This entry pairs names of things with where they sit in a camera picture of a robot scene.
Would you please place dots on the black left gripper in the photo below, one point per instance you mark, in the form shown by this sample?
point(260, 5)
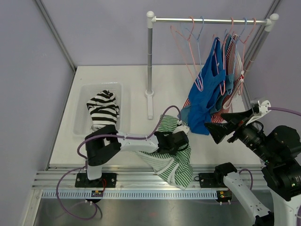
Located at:
point(173, 151)

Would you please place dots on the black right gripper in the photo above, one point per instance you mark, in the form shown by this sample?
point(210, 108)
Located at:
point(236, 121)

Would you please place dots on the green white striped tank top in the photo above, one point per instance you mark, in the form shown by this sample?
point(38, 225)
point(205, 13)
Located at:
point(176, 169)

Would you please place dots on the pink plastic hanger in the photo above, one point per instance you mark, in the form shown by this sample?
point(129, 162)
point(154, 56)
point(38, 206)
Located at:
point(226, 34)
point(182, 38)
point(244, 42)

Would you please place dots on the bright blue tank top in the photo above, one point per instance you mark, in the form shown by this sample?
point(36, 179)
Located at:
point(201, 102)

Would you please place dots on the teal blue tank top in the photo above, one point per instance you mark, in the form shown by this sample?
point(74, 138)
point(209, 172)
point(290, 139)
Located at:
point(214, 112)

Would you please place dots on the black white striped tank top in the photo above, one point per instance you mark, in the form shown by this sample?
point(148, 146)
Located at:
point(103, 110)

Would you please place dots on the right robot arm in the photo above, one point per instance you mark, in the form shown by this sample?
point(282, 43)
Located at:
point(281, 172)

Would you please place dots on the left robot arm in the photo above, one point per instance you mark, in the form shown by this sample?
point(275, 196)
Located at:
point(103, 144)

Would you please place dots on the red white striped tank top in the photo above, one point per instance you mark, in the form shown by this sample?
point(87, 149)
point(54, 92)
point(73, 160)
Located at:
point(217, 83)

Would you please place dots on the white plastic basket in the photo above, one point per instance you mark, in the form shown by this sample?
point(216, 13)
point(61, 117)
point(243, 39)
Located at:
point(82, 121)

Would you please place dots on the white metal clothes rack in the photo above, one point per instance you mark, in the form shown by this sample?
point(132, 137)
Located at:
point(267, 23)

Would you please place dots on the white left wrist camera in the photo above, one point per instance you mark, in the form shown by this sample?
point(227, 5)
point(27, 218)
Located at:
point(182, 126)

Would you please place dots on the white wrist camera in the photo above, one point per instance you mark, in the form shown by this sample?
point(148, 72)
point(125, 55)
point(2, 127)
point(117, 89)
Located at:
point(260, 107)
point(182, 126)

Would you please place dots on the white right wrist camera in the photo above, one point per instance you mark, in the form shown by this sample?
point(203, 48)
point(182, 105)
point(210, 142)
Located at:
point(260, 107)

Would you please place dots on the white slotted cable duct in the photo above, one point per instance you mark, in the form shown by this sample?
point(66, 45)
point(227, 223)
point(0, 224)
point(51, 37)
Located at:
point(132, 194)

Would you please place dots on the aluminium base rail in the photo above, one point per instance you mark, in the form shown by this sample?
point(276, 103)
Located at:
point(134, 178)

